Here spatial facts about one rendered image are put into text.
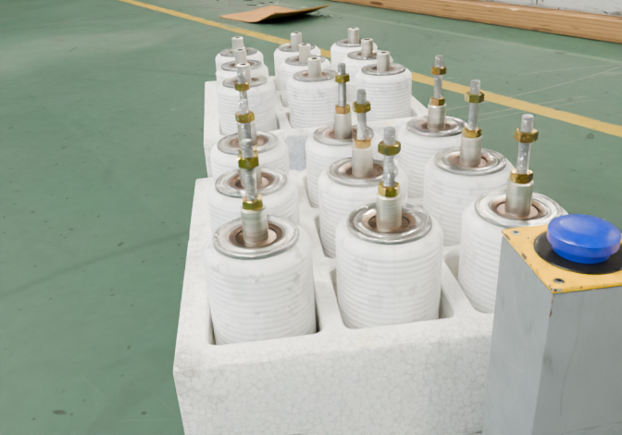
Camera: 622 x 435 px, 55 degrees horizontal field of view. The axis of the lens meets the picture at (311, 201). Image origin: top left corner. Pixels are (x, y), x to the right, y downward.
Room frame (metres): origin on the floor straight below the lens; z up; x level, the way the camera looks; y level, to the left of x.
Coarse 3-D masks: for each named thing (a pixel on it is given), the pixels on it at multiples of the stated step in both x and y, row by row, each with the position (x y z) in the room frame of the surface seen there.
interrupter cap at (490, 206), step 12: (492, 192) 0.52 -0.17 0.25; (504, 192) 0.52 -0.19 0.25; (480, 204) 0.49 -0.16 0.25; (492, 204) 0.49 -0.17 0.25; (504, 204) 0.50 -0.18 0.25; (540, 204) 0.49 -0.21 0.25; (552, 204) 0.49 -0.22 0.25; (480, 216) 0.47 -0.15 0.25; (492, 216) 0.47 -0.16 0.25; (504, 216) 0.47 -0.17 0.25; (516, 216) 0.47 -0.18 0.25; (528, 216) 0.47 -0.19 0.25; (540, 216) 0.47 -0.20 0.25; (552, 216) 0.46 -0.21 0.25; (504, 228) 0.45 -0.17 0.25
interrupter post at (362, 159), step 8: (352, 152) 0.59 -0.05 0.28; (360, 152) 0.58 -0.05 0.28; (368, 152) 0.58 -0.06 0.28; (352, 160) 0.59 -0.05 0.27; (360, 160) 0.58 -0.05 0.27; (368, 160) 0.58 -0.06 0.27; (352, 168) 0.59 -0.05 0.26; (360, 168) 0.58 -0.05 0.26; (368, 168) 0.58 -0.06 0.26; (360, 176) 0.58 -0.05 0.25
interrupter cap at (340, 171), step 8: (344, 160) 0.62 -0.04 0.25; (376, 160) 0.61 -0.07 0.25; (328, 168) 0.59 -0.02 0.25; (336, 168) 0.59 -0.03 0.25; (344, 168) 0.60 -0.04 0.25; (376, 168) 0.60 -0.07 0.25; (328, 176) 0.58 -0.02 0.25; (336, 176) 0.58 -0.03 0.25; (344, 176) 0.57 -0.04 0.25; (352, 176) 0.58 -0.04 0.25; (368, 176) 0.58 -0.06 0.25; (376, 176) 0.57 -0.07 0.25; (344, 184) 0.56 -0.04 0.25; (352, 184) 0.55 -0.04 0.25; (360, 184) 0.55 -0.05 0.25; (368, 184) 0.55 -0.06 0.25; (376, 184) 0.55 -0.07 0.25
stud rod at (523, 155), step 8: (528, 120) 0.48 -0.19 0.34; (520, 128) 0.48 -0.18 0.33; (528, 128) 0.48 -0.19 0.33; (520, 144) 0.48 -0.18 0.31; (528, 144) 0.48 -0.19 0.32; (520, 152) 0.48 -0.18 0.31; (528, 152) 0.48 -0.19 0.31; (520, 160) 0.48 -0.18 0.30; (528, 160) 0.48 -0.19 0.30; (520, 168) 0.48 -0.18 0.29; (528, 168) 0.48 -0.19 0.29
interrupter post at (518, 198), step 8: (512, 184) 0.48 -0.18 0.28; (520, 184) 0.47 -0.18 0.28; (528, 184) 0.47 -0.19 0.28; (512, 192) 0.48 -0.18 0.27; (520, 192) 0.47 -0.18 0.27; (528, 192) 0.47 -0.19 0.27; (512, 200) 0.48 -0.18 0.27; (520, 200) 0.47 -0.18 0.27; (528, 200) 0.47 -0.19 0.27; (504, 208) 0.48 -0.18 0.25; (512, 208) 0.48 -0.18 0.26; (520, 208) 0.47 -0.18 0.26; (528, 208) 0.47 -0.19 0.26; (520, 216) 0.47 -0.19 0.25
